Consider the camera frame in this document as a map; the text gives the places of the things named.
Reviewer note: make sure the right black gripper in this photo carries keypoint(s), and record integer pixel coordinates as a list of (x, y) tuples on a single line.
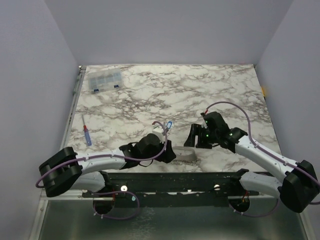
[(200, 137)]

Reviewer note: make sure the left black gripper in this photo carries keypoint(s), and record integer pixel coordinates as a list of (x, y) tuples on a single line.
[(168, 156)]

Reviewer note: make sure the blue key tag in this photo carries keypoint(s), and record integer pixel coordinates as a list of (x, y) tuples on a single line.
[(169, 125)]

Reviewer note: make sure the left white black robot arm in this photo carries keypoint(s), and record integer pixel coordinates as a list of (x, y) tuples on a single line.
[(68, 170)]

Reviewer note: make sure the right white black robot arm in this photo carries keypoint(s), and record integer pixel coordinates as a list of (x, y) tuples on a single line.
[(294, 183)]

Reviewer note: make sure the clear plastic compartment box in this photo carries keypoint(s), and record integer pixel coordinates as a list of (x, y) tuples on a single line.
[(106, 80)]

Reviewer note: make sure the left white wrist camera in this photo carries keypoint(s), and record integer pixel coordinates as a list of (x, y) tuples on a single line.
[(159, 132)]

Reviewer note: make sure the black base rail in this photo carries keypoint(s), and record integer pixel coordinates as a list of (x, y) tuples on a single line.
[(168, 190)]

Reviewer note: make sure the blue red handled screwdriver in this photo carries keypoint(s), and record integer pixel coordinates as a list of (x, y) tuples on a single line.
[(86, 132)]

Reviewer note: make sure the left aluminium side rail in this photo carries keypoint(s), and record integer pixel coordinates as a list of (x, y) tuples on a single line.
[(75, 98)]

